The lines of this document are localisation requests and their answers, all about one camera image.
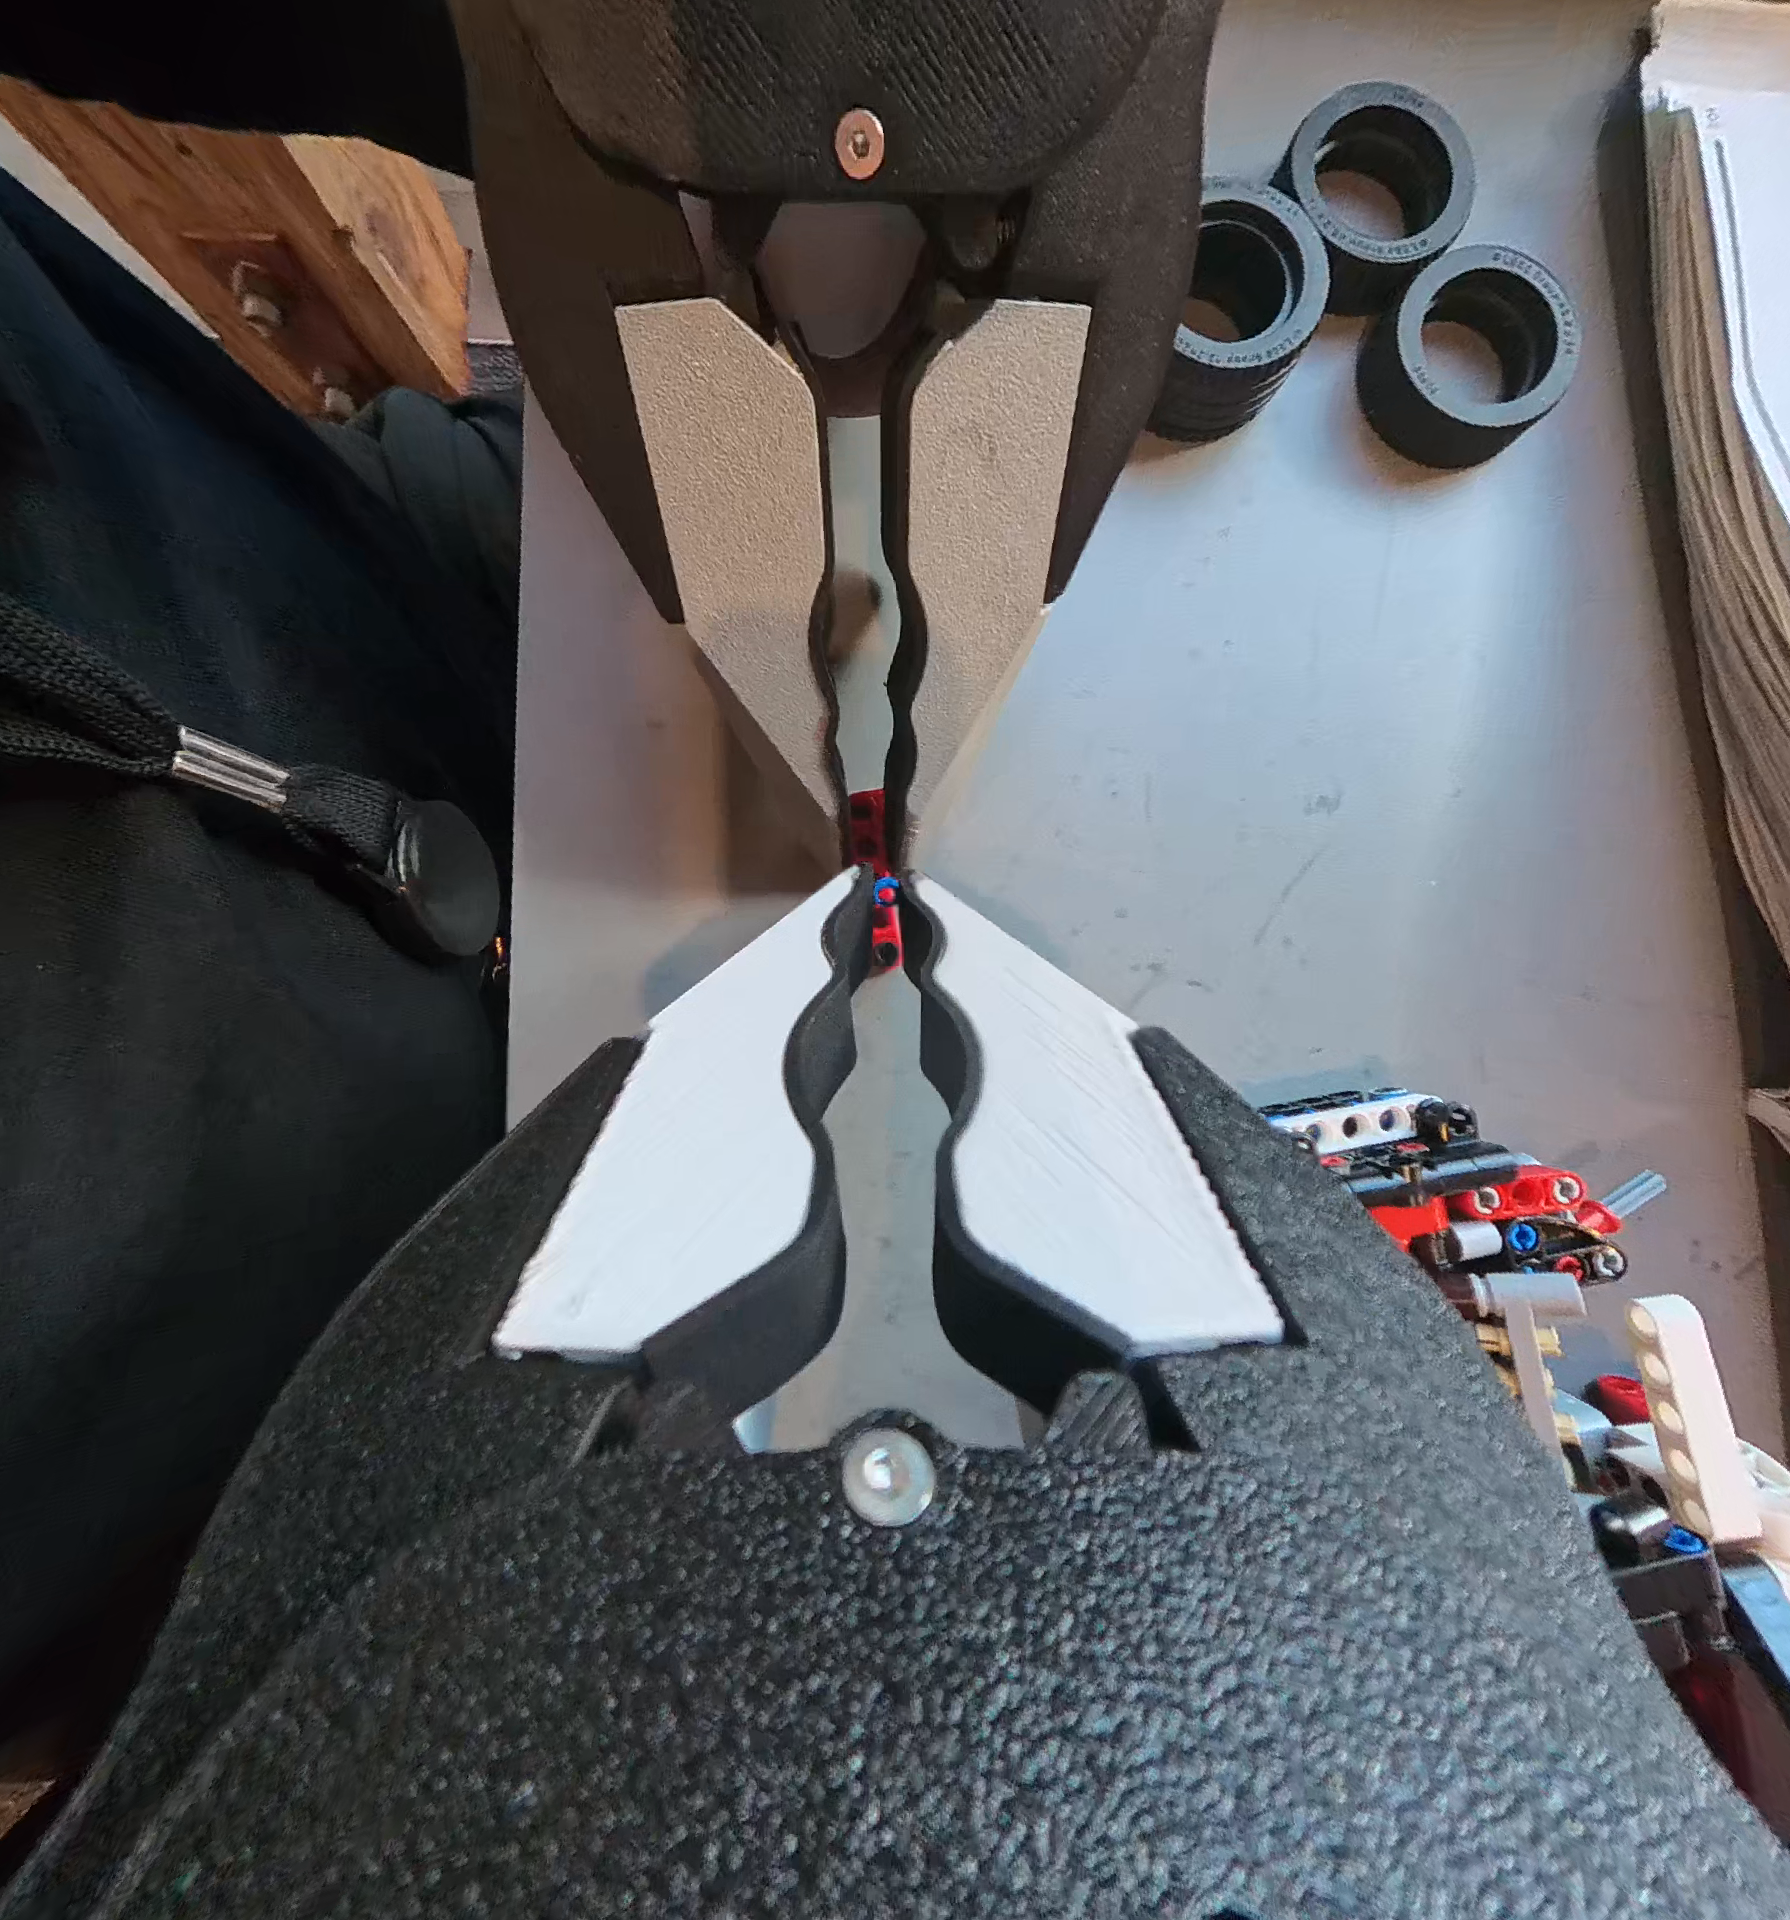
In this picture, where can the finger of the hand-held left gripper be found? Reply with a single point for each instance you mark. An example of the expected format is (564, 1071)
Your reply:
(984, 494)
(730, 494)

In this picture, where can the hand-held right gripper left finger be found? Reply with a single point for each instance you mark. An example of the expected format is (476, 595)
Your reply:
(670, 1185)

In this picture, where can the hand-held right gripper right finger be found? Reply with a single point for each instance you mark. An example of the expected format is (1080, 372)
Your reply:
(1105, 1185)

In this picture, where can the red angled brick beam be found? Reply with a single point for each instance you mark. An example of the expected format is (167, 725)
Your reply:
(882, 939)

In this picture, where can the toy brick race car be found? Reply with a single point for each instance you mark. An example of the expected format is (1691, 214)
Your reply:
(1511, 1244)

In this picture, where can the grey desk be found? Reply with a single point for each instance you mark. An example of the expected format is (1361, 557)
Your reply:
(1285, 750)

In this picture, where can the open instruction booklet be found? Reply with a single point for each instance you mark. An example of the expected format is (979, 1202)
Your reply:
(1765, 600)

